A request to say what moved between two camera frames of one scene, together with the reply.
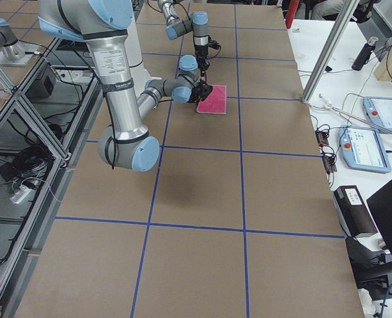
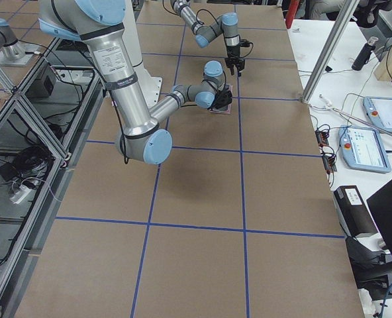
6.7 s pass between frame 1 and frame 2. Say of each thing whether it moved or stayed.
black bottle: stayed
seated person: stayed
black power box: stayed
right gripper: moved
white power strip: stayed
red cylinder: stayed
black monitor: stayed
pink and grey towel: moved
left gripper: moved
